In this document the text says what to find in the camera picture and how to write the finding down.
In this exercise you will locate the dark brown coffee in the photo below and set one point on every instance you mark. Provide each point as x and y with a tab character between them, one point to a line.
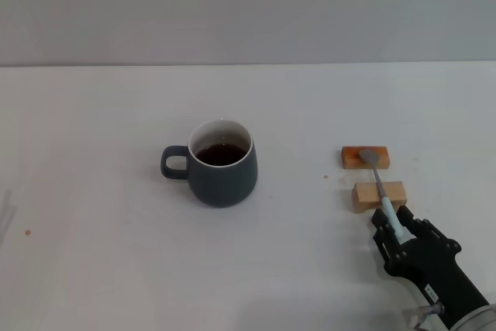
219	154

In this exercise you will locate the light wooden block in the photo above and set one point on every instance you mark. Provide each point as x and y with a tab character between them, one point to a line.
364	195

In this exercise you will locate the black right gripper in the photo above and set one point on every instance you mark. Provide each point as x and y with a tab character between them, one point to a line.
430	265

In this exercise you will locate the dark grey ceramic mug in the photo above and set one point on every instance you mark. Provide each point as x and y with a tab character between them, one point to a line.
221	185

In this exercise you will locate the dark orange wooden block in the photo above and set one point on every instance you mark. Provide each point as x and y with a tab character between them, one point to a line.
350	160

